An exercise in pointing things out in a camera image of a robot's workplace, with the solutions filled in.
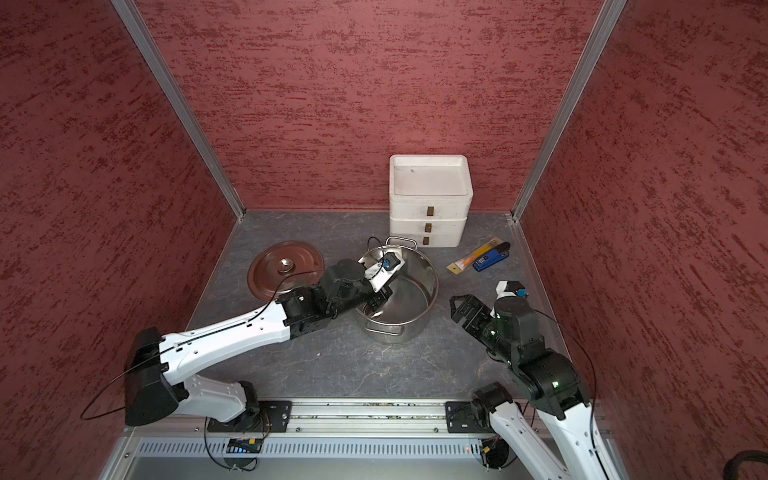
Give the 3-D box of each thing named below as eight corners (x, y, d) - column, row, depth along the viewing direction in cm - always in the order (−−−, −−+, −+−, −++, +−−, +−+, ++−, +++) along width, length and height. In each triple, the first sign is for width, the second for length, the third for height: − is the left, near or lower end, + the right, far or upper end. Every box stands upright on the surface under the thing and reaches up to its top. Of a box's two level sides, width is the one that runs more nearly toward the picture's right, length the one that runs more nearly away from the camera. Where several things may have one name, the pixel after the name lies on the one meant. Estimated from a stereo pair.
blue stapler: (477, 273, 105) (480, 267, 102) (469, 263, 108) (471, 258, 105) (511, 254, 110) (514, 249, 108) (502, 246, 113) (505, 240, 110)
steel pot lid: (244, 299, 98) (239, 293, 95) (263, 247, 112) (259, 240, 109) (318, 299, 98) (315, 293, 95) (327, 247, 112) (326, 240, 109)
